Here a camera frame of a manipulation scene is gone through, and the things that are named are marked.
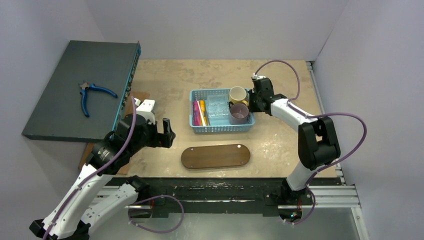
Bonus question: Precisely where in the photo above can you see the yellow ceramic mug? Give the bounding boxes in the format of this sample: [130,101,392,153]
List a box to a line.
[228,86,249,107]

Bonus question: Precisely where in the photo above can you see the purple mug with black handle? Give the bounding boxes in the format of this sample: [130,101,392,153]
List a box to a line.
[229,103,250,125]

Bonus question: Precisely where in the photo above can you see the clear textured glass dish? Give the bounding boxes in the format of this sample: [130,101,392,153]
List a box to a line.
[206,94,230,120]

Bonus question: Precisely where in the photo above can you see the light blue perforated plastic basket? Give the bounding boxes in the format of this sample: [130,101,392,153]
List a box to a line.
[188,88,256,134]

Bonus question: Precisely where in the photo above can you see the dark wooden oval tray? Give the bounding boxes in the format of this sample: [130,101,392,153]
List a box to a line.
[180,143,251,170]

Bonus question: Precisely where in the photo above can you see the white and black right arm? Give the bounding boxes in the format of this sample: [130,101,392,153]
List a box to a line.
[248,74,341,204]

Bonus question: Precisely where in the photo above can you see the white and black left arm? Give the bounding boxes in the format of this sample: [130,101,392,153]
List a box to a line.
[29,113,176,240]

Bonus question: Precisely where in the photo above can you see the pink toothpaste tube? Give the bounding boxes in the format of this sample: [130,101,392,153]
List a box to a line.
[192,100,203,126]

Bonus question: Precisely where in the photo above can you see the white toothbrush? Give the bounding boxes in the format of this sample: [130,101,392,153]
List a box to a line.
[196,100,206,127]

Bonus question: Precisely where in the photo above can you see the yellow toothpaste tube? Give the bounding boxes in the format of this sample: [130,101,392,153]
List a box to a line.
[199,100,208,126]

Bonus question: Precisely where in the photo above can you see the light wooden board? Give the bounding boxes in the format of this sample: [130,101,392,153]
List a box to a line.
[78,91,151,175]

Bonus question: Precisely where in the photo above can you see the dark grey box blue edge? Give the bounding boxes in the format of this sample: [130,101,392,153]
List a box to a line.
[22,40,141,143]

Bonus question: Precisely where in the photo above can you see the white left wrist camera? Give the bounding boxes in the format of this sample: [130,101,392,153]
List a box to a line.
[135,98,156,124]

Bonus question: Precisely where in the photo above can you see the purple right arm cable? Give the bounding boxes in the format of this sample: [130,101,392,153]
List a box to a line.
[253,59,368,226]

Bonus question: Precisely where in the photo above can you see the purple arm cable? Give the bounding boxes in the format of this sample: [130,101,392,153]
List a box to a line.
[42,96,185,240]
[253,59,368,226]

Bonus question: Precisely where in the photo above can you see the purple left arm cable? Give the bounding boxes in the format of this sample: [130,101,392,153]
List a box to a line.
[42,96,185,240]

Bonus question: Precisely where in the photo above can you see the blue handled pliers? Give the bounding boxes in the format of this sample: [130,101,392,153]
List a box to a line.
[78,81,118,118]

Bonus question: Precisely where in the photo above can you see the aluminium extrusion rail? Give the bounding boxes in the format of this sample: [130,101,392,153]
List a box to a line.
[278,185,361,210]

